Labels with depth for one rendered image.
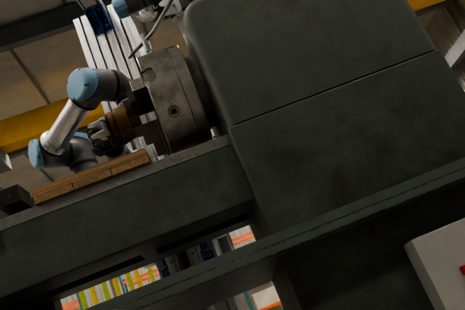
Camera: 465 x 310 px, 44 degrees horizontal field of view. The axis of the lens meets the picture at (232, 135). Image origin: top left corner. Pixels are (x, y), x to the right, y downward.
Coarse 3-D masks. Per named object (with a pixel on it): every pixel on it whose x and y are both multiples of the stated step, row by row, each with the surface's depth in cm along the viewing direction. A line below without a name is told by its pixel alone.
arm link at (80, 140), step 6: (78, 132) 235; (72, 138) 232; (78, 138) 233; (84, 138) 235; (72, 144) 229; (78, 144) 231; (84, 144) 233; (90, 144) 236; (72, 150) 228; (78, 150) 230; (84, 150) 232; (90, 150) 234; (72, 156) 228; (78, 156) 230; (84, 156) 230; (90, 156) 232; (72, 162) 230
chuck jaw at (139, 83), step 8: (144, 72) 157; (152, 72) 157; (136, 80) 158; (144, 80) 158; (152, 80) 156; (136, 88) 157; (144, 88) 157; (128, 96) 161; (136, 96) 159; (144, 96) 160; (128, 104) 163; (136, 104) 162; (144, 104) 163; (152, 104) 164; (128, 112) 163; (136, 112) 164
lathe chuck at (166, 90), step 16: (144, 64) 159; (160, 64) 158; (160, 80) 155; (176, 80) 155; (160, 96) 154; (176, 96) 154; (160, 112) 154; (176, 128) 156; (192, 128) 158; (176, 144) 160; (192, 144) 162
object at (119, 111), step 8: (112, 112) 166; (120, 112) 164; (112, 120) 164; (120, 120) 164; (128, 120) 164; (136, 120) 166; (112, 128) 164; (120, 128) 164; (128, 128) 165; (112, 136) 166
